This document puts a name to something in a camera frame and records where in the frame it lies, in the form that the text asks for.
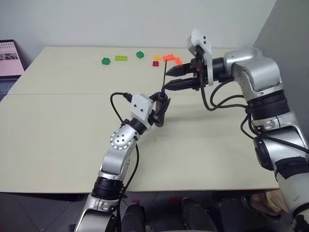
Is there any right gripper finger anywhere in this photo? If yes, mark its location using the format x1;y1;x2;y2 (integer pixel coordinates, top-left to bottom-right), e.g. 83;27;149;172
163;77;196;91
166;63;194;78

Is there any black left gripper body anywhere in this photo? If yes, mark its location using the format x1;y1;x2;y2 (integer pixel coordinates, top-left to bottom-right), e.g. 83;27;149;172
147;110;160;127

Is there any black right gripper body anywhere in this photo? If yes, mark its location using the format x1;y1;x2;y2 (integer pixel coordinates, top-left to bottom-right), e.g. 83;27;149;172
189;45;210;92

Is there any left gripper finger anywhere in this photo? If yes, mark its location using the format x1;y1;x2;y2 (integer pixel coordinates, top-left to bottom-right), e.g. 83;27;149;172
155;97;171;127
149;93;160;109

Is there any thin black stick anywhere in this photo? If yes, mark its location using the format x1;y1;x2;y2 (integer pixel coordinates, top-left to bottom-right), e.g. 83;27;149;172
162;60;168;89

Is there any dark rounded shape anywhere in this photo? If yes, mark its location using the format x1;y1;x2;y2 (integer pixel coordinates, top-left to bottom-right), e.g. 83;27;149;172
181;197;218;232
121;204;146;232
217;193;294;232

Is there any beige crumpled thing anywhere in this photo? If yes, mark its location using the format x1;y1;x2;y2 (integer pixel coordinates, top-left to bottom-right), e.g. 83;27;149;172
250;189;288;215

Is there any open laptop pink screen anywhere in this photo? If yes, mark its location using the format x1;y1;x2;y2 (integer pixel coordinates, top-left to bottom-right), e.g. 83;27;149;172
0;39;26;102

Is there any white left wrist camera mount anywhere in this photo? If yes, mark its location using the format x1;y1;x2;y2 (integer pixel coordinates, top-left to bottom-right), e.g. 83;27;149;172
130;94;155;131

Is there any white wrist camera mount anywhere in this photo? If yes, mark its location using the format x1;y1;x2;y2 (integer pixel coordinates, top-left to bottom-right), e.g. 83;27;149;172
185;28;214;87
130;94;155;131

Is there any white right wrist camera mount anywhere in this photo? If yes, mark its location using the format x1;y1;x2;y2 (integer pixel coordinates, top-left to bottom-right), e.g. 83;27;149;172
185;28;214;87

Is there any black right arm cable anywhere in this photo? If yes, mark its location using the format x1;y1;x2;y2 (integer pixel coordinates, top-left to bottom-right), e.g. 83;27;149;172
200;77;309;155

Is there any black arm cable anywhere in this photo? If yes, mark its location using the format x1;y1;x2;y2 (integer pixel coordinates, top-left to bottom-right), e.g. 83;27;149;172
200;77;309;155
110;92;140;232

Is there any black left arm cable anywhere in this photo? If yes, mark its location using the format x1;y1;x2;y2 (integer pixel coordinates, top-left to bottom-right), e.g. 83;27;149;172
110;92;140;232

